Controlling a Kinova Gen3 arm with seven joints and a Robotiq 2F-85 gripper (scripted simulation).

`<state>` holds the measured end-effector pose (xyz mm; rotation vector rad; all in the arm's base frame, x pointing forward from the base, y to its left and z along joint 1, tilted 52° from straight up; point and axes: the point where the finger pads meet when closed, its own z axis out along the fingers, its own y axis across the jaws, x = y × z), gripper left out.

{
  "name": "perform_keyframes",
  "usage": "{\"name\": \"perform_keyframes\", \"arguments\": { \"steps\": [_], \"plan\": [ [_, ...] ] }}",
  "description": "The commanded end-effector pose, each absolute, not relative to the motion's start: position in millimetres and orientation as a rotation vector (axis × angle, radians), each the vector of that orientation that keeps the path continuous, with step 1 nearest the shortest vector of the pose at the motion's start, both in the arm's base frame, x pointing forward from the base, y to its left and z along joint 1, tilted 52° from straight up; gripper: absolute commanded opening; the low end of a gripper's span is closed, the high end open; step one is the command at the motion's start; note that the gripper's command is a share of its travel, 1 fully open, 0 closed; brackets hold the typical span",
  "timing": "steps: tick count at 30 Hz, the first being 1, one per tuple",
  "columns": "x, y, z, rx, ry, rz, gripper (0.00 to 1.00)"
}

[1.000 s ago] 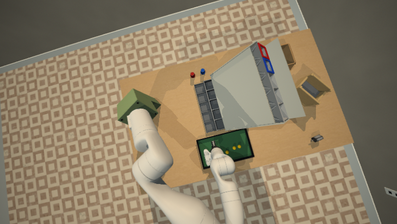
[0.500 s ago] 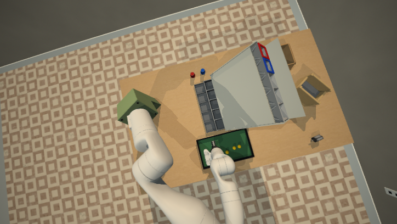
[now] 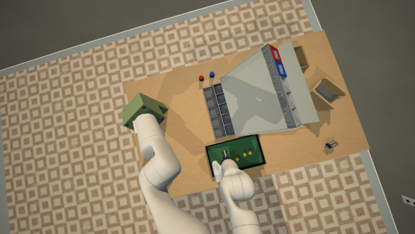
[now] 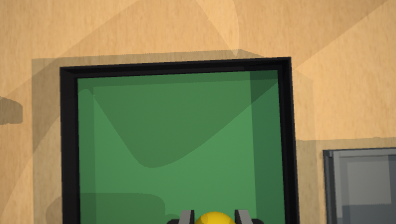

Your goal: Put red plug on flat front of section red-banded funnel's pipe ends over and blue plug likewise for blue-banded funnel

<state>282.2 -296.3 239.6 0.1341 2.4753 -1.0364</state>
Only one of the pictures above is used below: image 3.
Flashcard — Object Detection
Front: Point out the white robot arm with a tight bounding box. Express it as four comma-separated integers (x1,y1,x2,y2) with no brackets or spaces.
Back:
133,113,262,234

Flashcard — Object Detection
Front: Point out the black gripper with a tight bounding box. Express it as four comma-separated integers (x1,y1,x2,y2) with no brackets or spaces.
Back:
221,150,233,164

